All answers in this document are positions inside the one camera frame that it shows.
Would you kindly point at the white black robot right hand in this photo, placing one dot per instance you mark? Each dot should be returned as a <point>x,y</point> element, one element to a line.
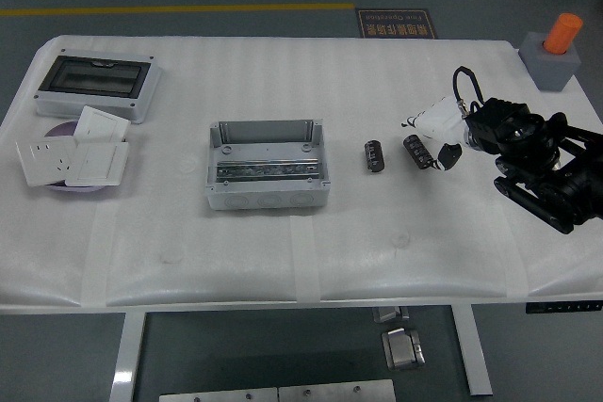
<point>435,119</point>

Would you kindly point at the black cylindrical battery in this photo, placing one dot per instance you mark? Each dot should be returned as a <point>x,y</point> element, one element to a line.
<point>374,155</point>
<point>417,151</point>

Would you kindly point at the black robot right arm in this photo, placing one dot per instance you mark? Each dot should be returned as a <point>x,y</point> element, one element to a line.
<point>518,131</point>

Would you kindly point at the open grey junction box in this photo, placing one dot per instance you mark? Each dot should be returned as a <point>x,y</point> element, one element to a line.
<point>266,197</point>

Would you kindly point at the grey box with dark cover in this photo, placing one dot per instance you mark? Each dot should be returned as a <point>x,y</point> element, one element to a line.
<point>94,77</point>

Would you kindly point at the black floor sign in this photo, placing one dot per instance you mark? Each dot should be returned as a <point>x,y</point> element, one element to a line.
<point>396,24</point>

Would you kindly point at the grey foam block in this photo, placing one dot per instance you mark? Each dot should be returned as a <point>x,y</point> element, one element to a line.
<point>549,70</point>

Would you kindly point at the orange cylinder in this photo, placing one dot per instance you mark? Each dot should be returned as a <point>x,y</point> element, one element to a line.
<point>563,32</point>

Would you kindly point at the white foam table sheet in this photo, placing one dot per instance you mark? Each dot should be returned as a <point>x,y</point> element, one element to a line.
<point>282,82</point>

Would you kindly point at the small silver metal block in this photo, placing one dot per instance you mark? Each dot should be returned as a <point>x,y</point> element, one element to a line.
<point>388,314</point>

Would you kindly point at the black table control panel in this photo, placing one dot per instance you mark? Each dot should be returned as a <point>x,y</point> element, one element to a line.
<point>560,307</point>

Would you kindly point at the large silver metal block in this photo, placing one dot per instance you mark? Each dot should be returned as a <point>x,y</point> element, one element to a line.
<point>402,350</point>

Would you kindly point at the white table leg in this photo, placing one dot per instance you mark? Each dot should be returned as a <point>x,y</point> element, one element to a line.
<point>473,355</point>
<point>127,355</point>

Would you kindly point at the grey metal plate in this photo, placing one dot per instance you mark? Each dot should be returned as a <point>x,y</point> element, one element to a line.
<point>219,396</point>
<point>337,391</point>

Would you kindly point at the white tape strip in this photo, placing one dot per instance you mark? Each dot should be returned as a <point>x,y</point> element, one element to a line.
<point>97,261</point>

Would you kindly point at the purple plate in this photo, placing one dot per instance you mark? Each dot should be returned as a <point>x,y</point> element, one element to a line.
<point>61,130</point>

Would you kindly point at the metal DIN rail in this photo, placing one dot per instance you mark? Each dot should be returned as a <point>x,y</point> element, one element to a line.
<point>266,170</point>

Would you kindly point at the white wall switch plate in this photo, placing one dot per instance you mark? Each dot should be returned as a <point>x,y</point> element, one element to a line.
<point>99,164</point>
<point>101,125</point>

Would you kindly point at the white wall socket plate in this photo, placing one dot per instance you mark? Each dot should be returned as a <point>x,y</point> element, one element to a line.
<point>47,162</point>

